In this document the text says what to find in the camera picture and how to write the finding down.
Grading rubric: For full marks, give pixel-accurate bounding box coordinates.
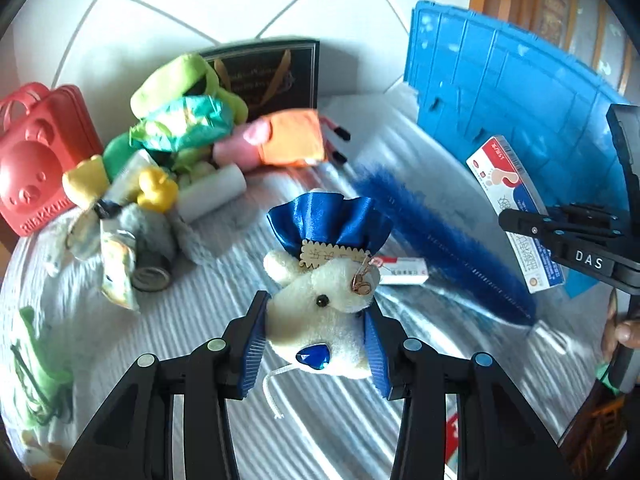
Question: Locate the red white blue medicine box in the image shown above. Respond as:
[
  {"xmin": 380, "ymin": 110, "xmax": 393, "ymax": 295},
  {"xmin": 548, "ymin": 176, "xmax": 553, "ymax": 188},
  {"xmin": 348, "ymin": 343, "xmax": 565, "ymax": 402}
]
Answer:
[{"xmin": 466, "ymin": 136, "xmax": 565, "ymax": 294}]

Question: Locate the printed tissue pack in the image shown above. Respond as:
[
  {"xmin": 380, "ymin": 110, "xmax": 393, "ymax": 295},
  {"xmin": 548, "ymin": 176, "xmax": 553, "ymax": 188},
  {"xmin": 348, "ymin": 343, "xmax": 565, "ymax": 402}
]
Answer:
[{"xmin": 100, "ymin": 219, "xmax": 139, "ymax": 312}]

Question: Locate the white plush bear blue bag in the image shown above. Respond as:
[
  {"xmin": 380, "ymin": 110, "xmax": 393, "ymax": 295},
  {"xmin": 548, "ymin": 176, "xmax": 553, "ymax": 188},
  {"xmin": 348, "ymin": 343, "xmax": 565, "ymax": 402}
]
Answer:
[{"xmin": 262, "ymin": 188, "xmax": 394, "ymax": 420}]

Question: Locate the person right hand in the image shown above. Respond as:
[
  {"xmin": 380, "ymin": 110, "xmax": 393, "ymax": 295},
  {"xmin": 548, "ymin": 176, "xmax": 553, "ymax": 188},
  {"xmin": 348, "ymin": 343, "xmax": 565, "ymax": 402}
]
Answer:
[{"xmin": 601, "ymin": 304, "xmax": 640, "ymax": 362}]

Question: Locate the blue feather duster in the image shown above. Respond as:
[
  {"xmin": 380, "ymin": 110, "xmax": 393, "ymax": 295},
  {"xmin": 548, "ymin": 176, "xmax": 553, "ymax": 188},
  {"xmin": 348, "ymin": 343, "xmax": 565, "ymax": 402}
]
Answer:
[{"xmin": 352, "ymin": 168, "xmax": 536, "ymax": 326}]

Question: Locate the striped grey cloth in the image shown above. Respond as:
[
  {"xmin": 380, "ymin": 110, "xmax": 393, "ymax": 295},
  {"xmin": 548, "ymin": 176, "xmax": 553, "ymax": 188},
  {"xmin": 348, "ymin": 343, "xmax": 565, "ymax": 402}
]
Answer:
[{"xmin": 1, "ymin": 88, "xmax": 610, "ymax": 479}]

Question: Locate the small red white box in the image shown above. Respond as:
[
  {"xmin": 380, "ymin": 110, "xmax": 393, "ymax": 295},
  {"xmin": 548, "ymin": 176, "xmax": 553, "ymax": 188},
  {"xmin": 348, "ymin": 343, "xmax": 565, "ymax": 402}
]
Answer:
[{"xmin": 371, "ymin": 256, "xmax": 428, "ymax": 286}]

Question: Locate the blue plastic crate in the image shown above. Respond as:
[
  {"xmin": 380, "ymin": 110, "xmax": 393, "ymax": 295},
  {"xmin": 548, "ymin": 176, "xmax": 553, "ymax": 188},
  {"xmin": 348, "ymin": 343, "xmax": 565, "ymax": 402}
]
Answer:
[{"xmin": 402, "ymin": 0, "xmax": 640, "ymax": 298}]

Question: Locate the grey fluffy plush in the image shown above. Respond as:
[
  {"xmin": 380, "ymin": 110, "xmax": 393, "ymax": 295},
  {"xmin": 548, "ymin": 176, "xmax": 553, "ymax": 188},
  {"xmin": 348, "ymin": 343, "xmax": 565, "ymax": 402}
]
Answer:
[{"xmin": 118, "ymin": 204, "xmax": 216, "ymax": 266}]

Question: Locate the yellow rubber duck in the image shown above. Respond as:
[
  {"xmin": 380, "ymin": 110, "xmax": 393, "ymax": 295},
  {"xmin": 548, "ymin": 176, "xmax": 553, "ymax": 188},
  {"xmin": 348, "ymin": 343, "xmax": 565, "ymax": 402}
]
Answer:
[{"xmin": 137, "ymin": 167, "xmax": 179, "ymax": 214}]

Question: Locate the pink pig plush orange dress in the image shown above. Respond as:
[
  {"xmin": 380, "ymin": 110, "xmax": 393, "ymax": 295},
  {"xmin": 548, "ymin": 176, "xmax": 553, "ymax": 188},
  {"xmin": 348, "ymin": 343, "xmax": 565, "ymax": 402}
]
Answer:
[{"xmin": 212, "ymin": 108, "xmax": 352, "ymax": 174}]

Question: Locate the yellow green plush toy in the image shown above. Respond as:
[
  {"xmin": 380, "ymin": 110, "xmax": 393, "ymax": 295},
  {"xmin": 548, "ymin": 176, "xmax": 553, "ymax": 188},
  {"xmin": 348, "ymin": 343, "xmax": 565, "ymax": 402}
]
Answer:
[{"xmin": 62, "ymin": 155, "xmax": 111, "ymax": 209}]

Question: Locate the black gift box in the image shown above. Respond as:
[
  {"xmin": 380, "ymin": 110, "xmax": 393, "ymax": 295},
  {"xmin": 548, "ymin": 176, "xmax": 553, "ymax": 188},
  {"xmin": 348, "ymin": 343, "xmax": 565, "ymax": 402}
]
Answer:
[{"xmin": 202, "ymin": 37, "xmax": 320, "ymax": 120}]

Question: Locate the red Rilakkuma case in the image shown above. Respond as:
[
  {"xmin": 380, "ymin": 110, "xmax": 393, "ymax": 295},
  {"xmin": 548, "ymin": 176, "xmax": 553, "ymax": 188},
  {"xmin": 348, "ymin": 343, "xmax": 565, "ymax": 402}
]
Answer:
[{"xmin": 1, "ymin": 82, "xmax": 103, "ymax": 236}]

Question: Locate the teal green snack bag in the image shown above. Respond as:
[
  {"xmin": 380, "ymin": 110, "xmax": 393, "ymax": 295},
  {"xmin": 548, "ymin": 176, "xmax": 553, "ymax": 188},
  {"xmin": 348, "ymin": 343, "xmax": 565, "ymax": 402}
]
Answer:
[{"xmin": 128, "ymin": 96, "xmax": 233, "ymax": 153}]

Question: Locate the green frog plush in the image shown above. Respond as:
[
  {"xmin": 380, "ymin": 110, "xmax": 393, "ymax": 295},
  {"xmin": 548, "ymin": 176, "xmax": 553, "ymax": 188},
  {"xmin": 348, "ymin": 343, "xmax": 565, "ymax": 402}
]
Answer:
[{"xmin": 103, "ymin": 53, "xmax": 248, "ymax": 180}]

